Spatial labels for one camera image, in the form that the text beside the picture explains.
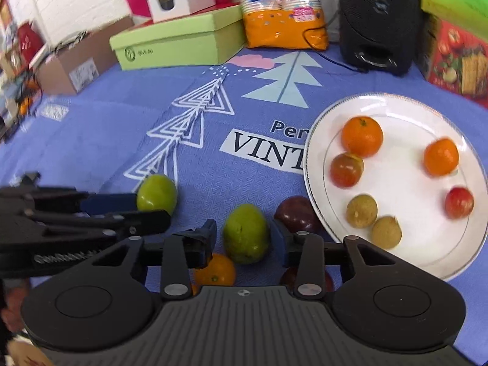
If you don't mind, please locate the red paper bag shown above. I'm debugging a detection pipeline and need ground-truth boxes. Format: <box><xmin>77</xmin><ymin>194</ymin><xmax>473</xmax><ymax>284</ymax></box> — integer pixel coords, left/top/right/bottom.
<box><xmin>15</xmin><ymin>21</ymin><xmax>48</xmax><ymax>69</ymax></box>

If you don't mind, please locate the green shoe box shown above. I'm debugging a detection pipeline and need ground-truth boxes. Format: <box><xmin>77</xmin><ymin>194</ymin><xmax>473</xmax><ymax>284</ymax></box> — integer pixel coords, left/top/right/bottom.
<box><xmin>109</xmin><ymin>4</ymin><xmax>248</xmax><ymax>71</ymax></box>

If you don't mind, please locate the red-yellow apple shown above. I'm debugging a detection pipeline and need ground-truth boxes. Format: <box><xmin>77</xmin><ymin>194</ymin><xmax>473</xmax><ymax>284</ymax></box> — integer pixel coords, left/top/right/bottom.
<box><xmin>330</xmin><ymin>152</ymin><xmax>364</xmax><ymax>188</ymax></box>

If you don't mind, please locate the brown cardboard box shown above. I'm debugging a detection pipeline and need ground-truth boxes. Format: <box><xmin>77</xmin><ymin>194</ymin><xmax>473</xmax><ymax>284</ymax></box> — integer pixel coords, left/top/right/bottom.
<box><xmin>36</xmin><ymin>17</ymin><xmax>134</xmax><ymax>96</ymax></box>

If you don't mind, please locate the green fruit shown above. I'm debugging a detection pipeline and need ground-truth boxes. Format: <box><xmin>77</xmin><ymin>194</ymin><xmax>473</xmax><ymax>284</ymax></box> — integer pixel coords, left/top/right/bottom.
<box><xmin>223</xmin><ymin>204</ymin><xmax>271</xmax><ymax>265</ymax></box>
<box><xmin>136</xmin><ymin>174</ymin><xmax>178</xmax><ymax>216</ymax></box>

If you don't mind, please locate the orange paper cup pack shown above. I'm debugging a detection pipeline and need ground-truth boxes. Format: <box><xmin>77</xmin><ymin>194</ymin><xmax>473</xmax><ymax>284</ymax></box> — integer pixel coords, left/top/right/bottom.
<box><xmin>239</xmin><ymin>0</ymin><xmax>329</xmax><ymax>51</ymax></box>

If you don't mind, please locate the purple passion fruit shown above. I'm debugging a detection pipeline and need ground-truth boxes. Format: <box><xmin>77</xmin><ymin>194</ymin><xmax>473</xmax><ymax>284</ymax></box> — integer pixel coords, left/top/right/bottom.
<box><xmin>274</xmin><ymin>196</ymin><xmax>323</xmax><ymax>235</ymax></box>
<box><xmin>280</xmin><ymin>267</ymin><xmax>335</xmax><ymax>292</ymax></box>

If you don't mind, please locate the blue printed tablecloth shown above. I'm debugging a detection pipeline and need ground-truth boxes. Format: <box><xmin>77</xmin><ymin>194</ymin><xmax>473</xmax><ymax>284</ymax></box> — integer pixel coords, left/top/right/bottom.
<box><xmin>0</xmin><ymin>44</ymin><xmax>488</xmax><ymax>364</ymax></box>

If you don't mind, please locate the red cracker box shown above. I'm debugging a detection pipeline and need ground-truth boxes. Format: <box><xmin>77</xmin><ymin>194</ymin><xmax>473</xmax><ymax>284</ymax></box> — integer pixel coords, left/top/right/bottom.
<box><xmin>417</xmin><ymin>13</ymin><xmax>488</xmax><ymax>102</ymax></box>

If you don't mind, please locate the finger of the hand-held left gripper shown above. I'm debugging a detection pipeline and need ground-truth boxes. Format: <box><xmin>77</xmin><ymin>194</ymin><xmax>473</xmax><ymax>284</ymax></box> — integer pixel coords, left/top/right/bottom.
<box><xmin>0</xmin><ymin>210</ymin><xmax>171</xmax><ymax>245</ymax></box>
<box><xmin>0</xmin><ymin>172</ymin><xmax>138</xmax><ymax>216</ymax></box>

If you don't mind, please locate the red tomato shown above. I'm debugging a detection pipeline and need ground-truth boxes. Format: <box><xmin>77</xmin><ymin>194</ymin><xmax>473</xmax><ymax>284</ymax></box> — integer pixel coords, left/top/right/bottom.
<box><xmin>444</xmin><ymin>187</ymin><xmax>475</xmax><ymax>220</ymax></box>

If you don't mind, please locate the black speaker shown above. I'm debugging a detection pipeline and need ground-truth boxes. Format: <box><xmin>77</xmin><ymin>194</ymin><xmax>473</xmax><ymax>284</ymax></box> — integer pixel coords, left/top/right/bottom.
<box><xmin>338</xmin><ymin>0</ymin><xmax>423</xmax><ymax>77</ymax></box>

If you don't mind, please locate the black speaker cable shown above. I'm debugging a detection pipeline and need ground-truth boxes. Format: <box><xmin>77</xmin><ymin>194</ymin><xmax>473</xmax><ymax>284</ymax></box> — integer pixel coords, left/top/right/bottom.
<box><xmin>302</xmin><ymin>26</ymin><xmax>368</xmax><ymax>73</ymax></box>

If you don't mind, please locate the small yellow citrus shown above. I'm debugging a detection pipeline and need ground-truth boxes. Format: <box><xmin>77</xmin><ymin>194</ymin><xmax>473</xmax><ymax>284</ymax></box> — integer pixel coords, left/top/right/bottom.
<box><xmin>194</xmin><ymin>253</ymin><xmax>237</xmax><ymax>287</ymax></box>

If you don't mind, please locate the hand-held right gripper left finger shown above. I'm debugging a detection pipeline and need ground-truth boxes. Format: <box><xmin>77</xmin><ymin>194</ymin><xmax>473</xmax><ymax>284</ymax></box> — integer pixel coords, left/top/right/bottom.
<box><xmin>89</xmin><ymin>219</ymin><xmax>218</xmax><ymax>300</ymax></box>

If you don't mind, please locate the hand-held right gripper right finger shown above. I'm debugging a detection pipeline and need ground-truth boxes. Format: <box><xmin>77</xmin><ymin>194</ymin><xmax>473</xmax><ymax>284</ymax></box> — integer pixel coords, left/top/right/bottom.
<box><xmin>272</xmin><ymin>219</ymin><xmax>397</xmax><ymax>299</ymax></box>

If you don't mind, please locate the brown longan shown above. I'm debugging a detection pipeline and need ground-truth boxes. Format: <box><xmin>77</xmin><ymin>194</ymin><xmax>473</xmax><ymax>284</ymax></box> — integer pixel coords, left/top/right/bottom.
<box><xmin>346</xmin><ymin>194</ymin><xmax>378</xmax><ymax>228</ymax></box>
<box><xmin>371</xmin><ymin>216</ymin><xmax>402</xmax><ymax>248</ymax></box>

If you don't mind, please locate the white plate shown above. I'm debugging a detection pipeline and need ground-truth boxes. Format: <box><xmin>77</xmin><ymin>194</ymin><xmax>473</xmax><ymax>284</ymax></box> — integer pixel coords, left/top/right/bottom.
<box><xmin>304</xmin><ymin>92</ymin><xmax>478</xmax><ymax>281</ymax></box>

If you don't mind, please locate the large orange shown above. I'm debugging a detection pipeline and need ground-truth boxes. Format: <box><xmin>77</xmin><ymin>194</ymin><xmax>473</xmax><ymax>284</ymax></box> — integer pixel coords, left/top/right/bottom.
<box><xmin>341</xmin><ymin>116</ymin><xmax>384</xmax><ymax>158</ymax></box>
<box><xmin>423</xmin><ymin>138</ymin><xmax>460</xmax><ymax>177</ymax></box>

